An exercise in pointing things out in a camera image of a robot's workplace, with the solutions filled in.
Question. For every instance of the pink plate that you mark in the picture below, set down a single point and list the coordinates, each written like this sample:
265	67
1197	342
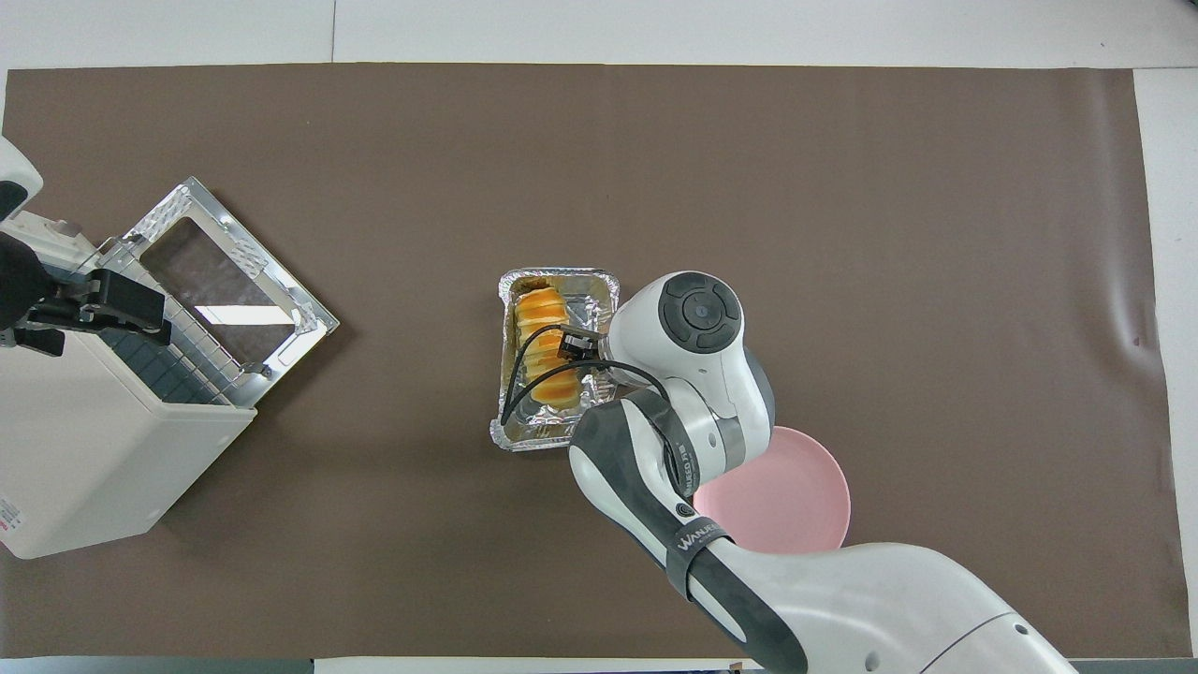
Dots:
786	496

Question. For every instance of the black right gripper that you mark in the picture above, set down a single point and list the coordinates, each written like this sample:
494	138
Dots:
577	344

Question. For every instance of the golden ridged bread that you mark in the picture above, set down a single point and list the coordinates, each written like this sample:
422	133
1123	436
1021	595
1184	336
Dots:
543	309

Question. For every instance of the aluminium foil tray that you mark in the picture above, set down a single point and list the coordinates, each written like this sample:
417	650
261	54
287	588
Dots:
590	290

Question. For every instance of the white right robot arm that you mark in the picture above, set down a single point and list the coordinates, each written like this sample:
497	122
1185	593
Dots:
842	599

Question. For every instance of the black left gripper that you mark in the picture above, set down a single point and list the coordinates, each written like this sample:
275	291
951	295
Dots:
23	281

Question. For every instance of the cream toaster oven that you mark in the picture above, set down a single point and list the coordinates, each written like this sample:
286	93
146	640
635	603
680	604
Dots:
84	449

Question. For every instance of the metal oven rack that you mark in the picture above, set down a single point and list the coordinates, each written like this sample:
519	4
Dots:
178	374

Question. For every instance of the brown table mat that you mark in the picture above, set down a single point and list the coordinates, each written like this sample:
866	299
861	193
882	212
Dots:
599	168

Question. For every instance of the glass oven door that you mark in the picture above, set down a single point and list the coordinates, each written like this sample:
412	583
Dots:
215	281

